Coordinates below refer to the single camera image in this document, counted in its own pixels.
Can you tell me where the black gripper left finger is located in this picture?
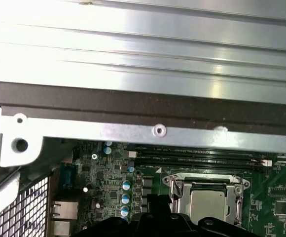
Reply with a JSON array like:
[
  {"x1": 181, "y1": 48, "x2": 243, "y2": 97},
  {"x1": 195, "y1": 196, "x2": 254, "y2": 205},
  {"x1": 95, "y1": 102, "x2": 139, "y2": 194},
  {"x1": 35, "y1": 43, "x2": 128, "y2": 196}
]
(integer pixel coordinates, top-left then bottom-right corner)
[{"x1": 72, "y1": 194, "x2": 161, "y2": 237}]

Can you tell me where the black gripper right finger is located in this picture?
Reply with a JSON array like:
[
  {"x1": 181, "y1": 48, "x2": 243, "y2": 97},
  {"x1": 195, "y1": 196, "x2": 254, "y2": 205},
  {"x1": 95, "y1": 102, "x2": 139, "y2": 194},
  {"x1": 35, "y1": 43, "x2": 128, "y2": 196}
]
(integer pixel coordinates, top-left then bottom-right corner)
[{"x1": 159, "y1": 194, "x2": 253, "y2": 237}]

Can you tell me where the metal socket cover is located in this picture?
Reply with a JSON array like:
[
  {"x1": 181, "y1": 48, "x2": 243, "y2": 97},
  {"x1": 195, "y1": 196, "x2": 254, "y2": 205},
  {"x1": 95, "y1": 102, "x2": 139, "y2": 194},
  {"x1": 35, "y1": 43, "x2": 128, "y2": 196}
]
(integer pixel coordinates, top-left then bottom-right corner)
[{"x1": 174, "y1": 180, "x2": 245, "y2": 227}]

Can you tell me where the wire locking lever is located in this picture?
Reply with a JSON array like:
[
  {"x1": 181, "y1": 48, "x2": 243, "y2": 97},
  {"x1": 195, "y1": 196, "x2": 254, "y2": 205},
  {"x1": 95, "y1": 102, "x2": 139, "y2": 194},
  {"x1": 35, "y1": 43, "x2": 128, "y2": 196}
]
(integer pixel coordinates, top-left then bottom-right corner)
[{"x1": 171, "y1": 175, "x2": 183, "y2": 199}]

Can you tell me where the silver CPU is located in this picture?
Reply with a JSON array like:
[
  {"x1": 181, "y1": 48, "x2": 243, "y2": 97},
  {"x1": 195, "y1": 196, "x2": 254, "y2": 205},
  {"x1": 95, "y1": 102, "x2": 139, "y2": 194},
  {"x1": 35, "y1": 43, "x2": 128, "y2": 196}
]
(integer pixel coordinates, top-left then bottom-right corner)
[{"x1": 190, "y1": 189, "x2": 229, "y2": 224}]

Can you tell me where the CPU socket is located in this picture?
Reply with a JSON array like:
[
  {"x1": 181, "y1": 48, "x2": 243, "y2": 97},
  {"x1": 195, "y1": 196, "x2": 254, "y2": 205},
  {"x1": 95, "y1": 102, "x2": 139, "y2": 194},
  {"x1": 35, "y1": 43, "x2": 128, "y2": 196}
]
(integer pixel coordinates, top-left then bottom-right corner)
[{"x1": 161, "y1": 172, "x2": 252, "y2": 228}]

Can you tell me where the black RAM slot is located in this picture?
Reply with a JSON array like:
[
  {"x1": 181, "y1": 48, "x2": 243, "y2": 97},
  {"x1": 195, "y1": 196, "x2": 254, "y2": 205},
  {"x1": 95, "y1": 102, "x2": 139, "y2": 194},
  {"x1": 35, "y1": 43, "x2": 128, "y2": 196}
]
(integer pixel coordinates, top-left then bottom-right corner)
[
  {"x1": 135, "y1": 147, "x2": 257, "y2": 155},
  {"x1": 143, "y1": 159, "x2": 272, "y2": 171},
  {"x1": 129, "y1": 151, "x2": 263, "y2": 162}
]

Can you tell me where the silver USB port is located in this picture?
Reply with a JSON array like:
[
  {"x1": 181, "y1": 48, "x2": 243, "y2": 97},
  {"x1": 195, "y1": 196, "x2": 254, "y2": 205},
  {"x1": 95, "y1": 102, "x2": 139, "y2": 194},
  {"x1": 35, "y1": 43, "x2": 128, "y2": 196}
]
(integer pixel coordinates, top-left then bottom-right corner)
[{"x1": 52, "y1": 220, "x2": 78, "y2": 237}]

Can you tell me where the silver network port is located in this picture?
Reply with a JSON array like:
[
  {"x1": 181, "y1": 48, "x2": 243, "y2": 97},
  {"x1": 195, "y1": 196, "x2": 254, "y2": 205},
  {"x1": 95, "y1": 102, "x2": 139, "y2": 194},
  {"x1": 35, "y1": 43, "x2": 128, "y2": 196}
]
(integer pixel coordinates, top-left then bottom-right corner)
[{"x1": 51, "y1": 200, "x2": 79, "y2": 220}]

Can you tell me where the blue serial port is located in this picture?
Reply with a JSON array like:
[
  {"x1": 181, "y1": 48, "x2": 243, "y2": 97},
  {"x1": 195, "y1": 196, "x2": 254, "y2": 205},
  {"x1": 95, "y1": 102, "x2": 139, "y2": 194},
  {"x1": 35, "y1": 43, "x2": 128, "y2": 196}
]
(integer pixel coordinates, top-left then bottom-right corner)
[{"x1": 58, "y1": 163, "x2": 77, "y2": 190}]

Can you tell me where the green motherboard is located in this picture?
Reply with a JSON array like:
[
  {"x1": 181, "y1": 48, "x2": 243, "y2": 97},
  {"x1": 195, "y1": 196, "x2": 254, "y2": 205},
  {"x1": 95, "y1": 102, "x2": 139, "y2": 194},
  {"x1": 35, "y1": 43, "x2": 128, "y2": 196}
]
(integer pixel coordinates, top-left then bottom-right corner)
[{"x1": 51, "y1": 139, "x2": 286, "y2": 237}]

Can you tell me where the black PC case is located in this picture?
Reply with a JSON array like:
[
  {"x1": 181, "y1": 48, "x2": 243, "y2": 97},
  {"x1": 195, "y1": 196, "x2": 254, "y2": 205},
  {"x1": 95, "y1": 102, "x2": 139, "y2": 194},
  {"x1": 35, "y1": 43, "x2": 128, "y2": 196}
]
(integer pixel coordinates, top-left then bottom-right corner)
[{"x1": 0, "y1": 80, "x2": 286, "y2": 237}]

